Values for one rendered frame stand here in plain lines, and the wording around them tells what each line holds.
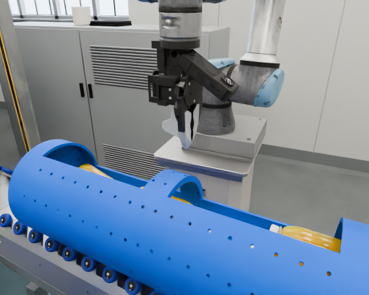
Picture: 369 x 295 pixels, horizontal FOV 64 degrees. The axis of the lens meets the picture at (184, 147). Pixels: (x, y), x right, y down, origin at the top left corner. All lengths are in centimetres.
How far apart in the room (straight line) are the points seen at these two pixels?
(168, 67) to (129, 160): 216
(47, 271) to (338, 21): 296
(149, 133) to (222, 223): 192
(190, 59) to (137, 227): 36
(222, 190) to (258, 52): 43
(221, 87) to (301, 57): 277
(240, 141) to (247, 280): 48
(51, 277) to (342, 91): 295
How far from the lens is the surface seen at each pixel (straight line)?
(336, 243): 76
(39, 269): 109
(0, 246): 123
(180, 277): 64
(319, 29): 323
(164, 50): 56
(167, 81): 55
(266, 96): 88
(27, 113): 161
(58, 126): 308
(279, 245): 58
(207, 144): 98
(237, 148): 96
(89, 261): 90
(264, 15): 90
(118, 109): 255
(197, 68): 53
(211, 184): 98
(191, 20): 53
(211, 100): 95
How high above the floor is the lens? 160
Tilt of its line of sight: 26 degrees down
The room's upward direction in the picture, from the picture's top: straight up
